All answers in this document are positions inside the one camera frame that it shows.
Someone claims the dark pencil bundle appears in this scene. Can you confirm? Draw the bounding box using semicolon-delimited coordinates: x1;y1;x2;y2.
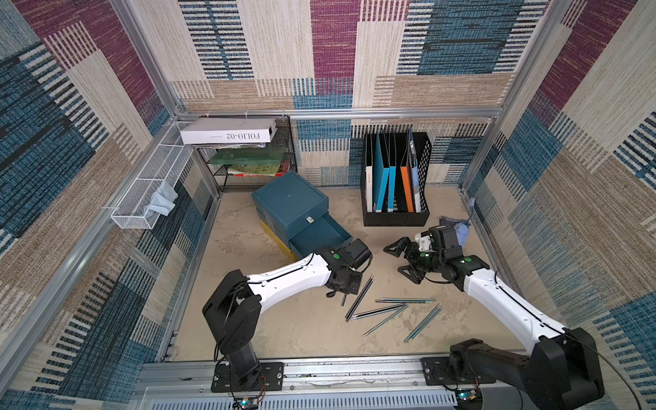
345;275;375;322

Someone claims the teal drawer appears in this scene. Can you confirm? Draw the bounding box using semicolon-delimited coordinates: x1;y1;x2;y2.
290;214;353;259

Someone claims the teal pencil pair horizontal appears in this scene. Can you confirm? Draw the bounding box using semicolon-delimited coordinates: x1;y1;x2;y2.
375;297;436;304

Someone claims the yellow bottom drawer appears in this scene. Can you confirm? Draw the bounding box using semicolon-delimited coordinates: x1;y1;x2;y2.
260;220;297;261

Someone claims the teal drawer cabinet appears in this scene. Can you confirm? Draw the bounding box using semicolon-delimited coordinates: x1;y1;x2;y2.
252;172;330;248

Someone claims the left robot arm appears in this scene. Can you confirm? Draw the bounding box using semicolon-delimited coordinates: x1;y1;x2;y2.
202;239;372;393

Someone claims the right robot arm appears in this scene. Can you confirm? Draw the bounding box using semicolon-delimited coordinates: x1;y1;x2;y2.
384;227;605;409

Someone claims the blue white stapler device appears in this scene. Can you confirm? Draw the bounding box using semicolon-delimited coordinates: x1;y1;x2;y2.
440;215;472;247

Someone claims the teal pencil pair right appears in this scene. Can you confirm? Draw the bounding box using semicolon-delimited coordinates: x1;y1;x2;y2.
403;304;443;343

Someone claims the teal pencil diagonal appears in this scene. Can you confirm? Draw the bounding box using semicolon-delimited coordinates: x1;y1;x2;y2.
362;304;408;338

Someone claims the orange folder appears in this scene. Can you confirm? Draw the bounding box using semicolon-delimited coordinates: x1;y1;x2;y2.
401;166;414;213

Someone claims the black mesh file organizer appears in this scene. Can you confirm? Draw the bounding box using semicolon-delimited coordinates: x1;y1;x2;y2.
360;130;432;227

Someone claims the teal folder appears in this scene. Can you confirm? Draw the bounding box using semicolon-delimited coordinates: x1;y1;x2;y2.
372;133;390;213

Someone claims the green book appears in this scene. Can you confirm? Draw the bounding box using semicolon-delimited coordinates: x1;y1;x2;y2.
208;148;285;166

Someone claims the white FOLIO box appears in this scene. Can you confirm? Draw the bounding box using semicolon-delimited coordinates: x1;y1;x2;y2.
180;118;277;145

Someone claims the light blue cloth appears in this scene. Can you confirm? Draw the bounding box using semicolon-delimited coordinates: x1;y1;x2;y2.
143;181;179;218

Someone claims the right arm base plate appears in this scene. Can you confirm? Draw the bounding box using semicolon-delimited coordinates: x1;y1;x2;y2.
420;356;496;386

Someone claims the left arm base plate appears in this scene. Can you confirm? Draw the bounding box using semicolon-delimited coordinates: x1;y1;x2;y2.
210;361;285;393

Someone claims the black wire shelf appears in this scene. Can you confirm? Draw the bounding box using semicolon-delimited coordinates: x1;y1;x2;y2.
196;115;299;194

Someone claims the white wire basket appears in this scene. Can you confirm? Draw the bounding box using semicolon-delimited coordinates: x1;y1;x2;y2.
111;145;193;230

